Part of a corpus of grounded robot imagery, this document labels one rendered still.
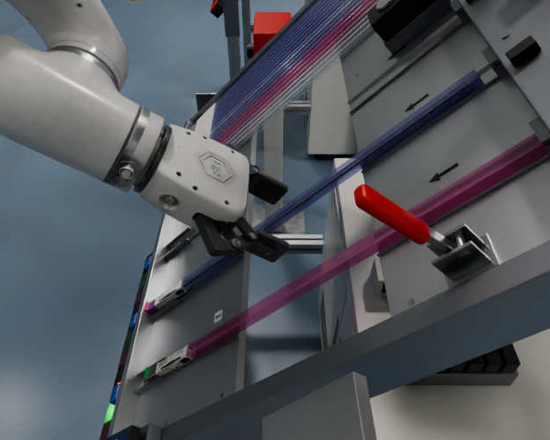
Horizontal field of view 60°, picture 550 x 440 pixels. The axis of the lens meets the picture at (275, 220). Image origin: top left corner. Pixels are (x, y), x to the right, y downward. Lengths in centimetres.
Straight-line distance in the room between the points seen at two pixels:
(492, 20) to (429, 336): 24
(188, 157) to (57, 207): 160
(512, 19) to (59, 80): 36
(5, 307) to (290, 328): 93
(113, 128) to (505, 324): 35
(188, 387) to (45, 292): 126
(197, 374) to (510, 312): 33
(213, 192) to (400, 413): 44
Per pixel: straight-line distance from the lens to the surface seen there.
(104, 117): 46
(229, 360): 51
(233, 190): 49
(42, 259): 188
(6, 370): 165
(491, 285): 33
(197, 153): 50
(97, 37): 52
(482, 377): 78
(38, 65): 47
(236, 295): 55
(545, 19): 39
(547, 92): 33
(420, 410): 76
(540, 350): 88
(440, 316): 34
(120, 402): 64
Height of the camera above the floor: 129
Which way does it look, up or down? 45 degrees down
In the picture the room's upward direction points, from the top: straight up
